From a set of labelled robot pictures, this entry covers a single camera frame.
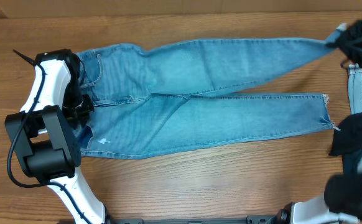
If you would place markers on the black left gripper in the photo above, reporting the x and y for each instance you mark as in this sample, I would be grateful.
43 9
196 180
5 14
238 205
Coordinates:
83 109

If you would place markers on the black garment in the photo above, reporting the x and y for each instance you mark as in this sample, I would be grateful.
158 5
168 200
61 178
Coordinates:
347 142

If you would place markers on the blue denim jeans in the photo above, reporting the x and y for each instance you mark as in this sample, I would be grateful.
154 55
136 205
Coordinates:
196 94

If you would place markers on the light blue folded jeans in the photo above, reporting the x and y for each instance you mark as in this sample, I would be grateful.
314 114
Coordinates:
355 88

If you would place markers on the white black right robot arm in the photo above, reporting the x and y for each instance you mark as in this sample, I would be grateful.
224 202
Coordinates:
341 201

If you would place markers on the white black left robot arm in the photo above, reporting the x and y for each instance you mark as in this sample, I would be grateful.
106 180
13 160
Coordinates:
44 151

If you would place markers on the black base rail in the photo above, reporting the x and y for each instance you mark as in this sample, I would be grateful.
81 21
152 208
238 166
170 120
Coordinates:
251 219

